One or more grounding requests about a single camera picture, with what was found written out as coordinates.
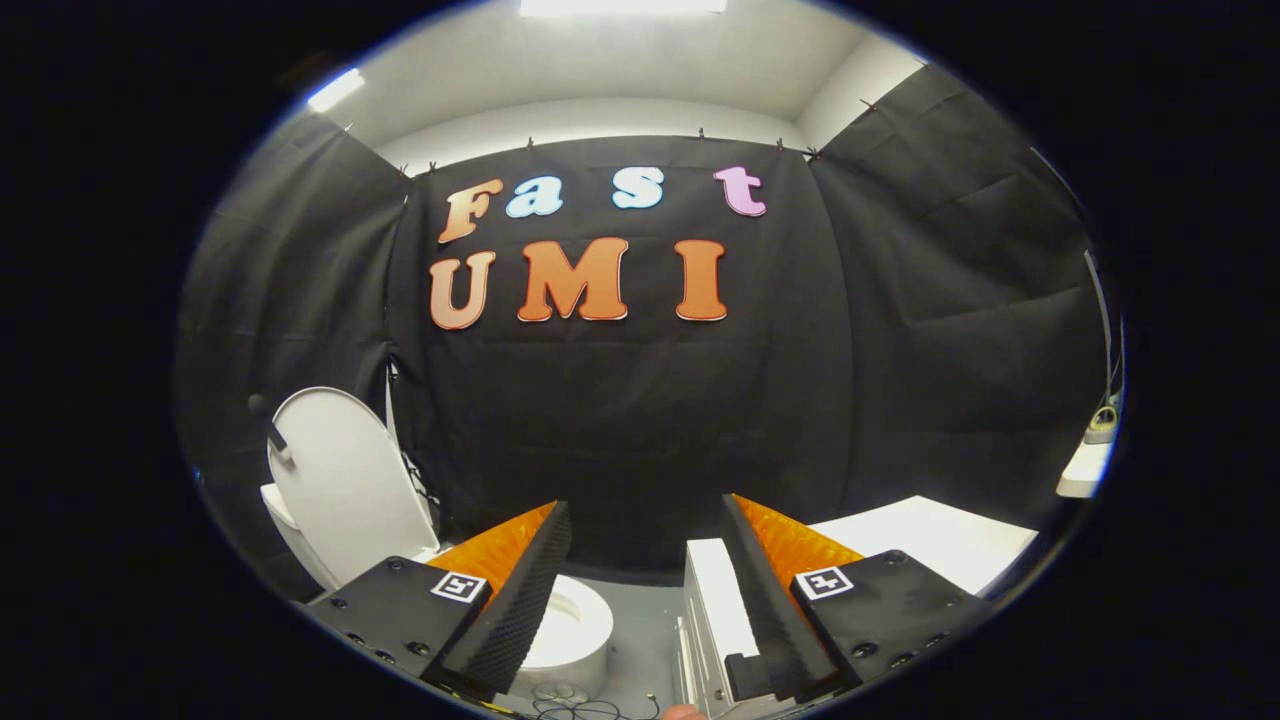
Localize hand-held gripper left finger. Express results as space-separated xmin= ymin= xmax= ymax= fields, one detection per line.
xmin=305 ymin=500 xmax=573 ymax=701

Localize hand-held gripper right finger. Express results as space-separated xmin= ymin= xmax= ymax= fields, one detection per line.
xmin=722 ymin=493 xmax=993 ymax=701

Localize white toilet lid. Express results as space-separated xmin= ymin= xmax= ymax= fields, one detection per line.
xmin=248 ymin=387 xmax=442 ymax=593

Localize white toilet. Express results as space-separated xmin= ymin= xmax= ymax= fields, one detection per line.
xmin=260 ymin=483 xmax=617 ymax=701

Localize white drawer cabinet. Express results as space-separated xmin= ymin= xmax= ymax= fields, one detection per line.
xmin=675 ymin=495 xmax=1039 ymax=720

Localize black backdrop cloth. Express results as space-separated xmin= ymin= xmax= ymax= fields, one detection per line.
xmin=175 ymin=62 xmax=1111 ymax=601

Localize white stand pole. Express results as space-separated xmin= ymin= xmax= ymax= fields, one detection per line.
xmin=383 ymin=360 xmax=443 ymax=523

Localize white shelf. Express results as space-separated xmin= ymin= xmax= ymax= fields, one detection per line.
xmin=1056 ymin=440 xmax=1117 ymax=499

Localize small ceiling light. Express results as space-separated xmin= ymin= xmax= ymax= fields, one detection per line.
xmin=305 ymin=67 xmax=366 ymax=114

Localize large ceiling light panel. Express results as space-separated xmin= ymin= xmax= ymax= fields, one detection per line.
xmin=518 ymin=0 xmax=729 ymax=18

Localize black floor cables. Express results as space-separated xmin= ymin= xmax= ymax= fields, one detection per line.
xmin=528 ymin=680 xmax=668 ymax=720

